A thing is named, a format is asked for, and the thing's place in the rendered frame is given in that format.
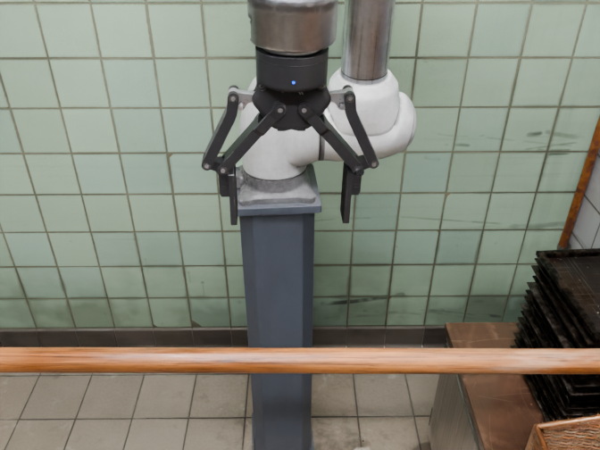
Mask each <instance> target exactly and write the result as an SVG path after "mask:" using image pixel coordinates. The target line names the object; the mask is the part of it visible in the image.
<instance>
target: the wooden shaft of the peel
mask: <svg viewBox="0 0 600 450"><path fill-rule="evenodd" d="M0 373H329V374H600V348H265V347H0Z"/></svg>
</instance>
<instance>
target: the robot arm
mask: <svg viewBox="0 0 600 450"><path fill-rule="evenodd" d="M395 6H396V0H345V9H344V25H343V40H342V56H341V67H340V68H339V69H338V70H337V71H336V72H335V73H334V74H333V75H332V76H331V78H330V79H329V85H328V87H327V77H328V59H329V46H331V45H332V44H333V43H334V42H335V40H336V36H337V20H338V0H247V15H248V17H249V18H250V19H251V20H250V23H251V38H250V41H251V42H252V43H253V44H254V45H255V60H256V77H255V78H254V79H253V81H252V82H251V84H250V86H249V88H248V90H241V89H239V88H238V87H237V86H235V85H232V86H230V87H229V91H228V101H227V106H226V108H225V110H224V112H223V114H222V116H221V119H220V121H219V123H218V125H217V127H216V129H215V131H214V132H213V134H212V138H211V140H210V142H209V144H208V146H207V147H206V149H205V151H204V155H203V160H202V168H203V169H204V170H205V171H208V170H213V171H216V172H217V173H218V175H219V186H220V194H221V197H225V196H229V207H230V223H231V225H238V204H239V205H241V206H249V205H253V204H284V203H305V204H312V203H314V202H315V201H316V195H315V193H314V192H313V190H312V186H311V181H310V177H309V170H310V163H314V162H317V161H332V162H344V167H343V179H342V192H341V205H340V212H341V217H342V221H343V223H349V217H350V207H351V196H352V195H359V193H360V190H361V180H362V175H363V174H364V170H366V169H368V168H372V169H375V168H377V167H378V166H379V161H378V159H383V158H386V157H389V156H392V155H394V154H398V153H400V152H402V151H404V150H405V148H406V147H408V146H409V145H410V144H411V143H412V141H413V137H414V134H415V130H416V111H415V109H414V107H413V103H412V101H411V100H410V98H409V97H408V96H407V95H406V94H404V93H402V92H399V91H398V82H397V80H396V78H395V76H394V75H393V74H392V73H391V72H390V70H389V69H388V60H389V53H390V45H391V37H392V29H393V21H394V13H395ZM238 111H241V114H240V118H239V137H238V138H237V139H236V141H235V142H234V143H233V144H232V145H231V146H230V147H229V149H228V150H227V151H226V152H225V153H224V154H223V155H222V157H221V156H220V157H219V156H218V154H219V152H220V150H221V148H222V146H223V144H224V142H225V140H226V138H227V136H228V134H229V132H230V130H231V128H232V126H233V124H234V122H235V119H236V118H237V115H238ZM241 158H242V161H243V164H242V165H240V166H238V171H236V164H237V162H238V161H239V160H240V159H241ZM237 188H241V191H240V195H239V196H238V195H237Z"/></svg>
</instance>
